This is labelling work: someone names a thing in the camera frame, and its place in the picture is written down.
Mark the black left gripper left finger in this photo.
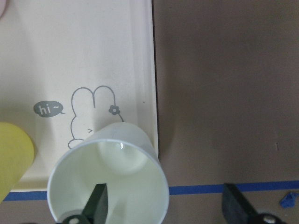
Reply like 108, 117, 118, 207
81, 183, 108, 224

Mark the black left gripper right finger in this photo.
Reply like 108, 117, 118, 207
222, 183, 263, 224

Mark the white plastic cup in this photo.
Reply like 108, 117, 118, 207
47, 122, 169, 224

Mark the yellow plastic cup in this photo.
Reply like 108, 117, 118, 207
0, 122, 35, 201

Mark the pink plastic cup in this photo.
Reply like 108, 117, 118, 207
0, 0, 9, 18

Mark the cream bunny print tray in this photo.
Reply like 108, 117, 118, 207
0, 0, 158, 192

